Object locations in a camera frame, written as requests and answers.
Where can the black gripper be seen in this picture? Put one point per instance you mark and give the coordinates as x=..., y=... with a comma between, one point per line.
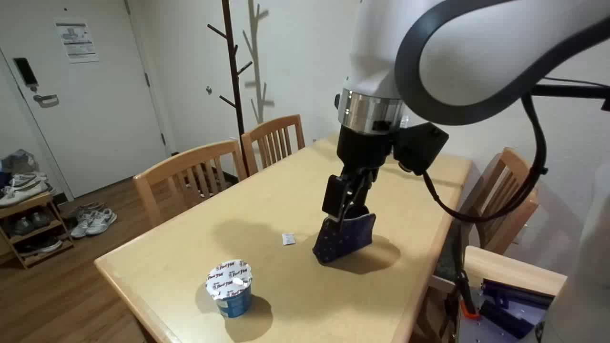
x=364, y=149

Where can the dark blue zip purse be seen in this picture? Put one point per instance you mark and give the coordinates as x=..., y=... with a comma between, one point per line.
x=343, y=244

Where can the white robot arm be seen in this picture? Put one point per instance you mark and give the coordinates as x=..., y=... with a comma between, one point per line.
x=381, y=44

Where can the small white paper piece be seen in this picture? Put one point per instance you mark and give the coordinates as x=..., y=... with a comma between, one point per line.
x=288, y=238

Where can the wooden chair back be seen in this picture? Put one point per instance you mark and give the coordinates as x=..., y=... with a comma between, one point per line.
x=273, y=122

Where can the light wooden slatted chair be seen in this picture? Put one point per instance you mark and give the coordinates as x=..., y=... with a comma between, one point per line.
x=183, y=158
x=507, y=229

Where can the dark brown coat rack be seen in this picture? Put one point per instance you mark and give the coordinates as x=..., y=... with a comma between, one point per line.
x=233, y=76

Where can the black orange clamp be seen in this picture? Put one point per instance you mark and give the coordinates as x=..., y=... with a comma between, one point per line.
x=467, y=309

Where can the small light wooden side table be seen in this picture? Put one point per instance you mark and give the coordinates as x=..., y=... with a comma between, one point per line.
x=515, y=267

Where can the purple mounting plate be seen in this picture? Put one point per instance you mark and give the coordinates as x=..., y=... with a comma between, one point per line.
x=515, y=307

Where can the white sneaker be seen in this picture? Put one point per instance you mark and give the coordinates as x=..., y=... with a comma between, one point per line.
x=25, y=195
x=21, y=181
x=103, y=221
x=80, y=227

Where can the black horizontal rod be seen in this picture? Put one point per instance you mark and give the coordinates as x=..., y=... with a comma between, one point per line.
x=572, y=92

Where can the white door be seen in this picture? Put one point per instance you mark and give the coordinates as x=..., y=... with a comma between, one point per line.
x=101, y=126

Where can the wooden shoe rack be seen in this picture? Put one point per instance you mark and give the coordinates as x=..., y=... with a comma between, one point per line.
x=56, y=219

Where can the white paper notice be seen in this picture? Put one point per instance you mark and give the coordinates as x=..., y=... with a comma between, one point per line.
x=76, y=40

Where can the dark grey shoe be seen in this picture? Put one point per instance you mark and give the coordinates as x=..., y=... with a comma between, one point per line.
x=19, y=164

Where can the black door lock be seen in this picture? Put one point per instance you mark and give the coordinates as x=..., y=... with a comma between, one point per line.
x=25, y=71

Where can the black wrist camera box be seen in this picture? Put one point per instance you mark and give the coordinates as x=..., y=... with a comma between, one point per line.
x=420, y=147

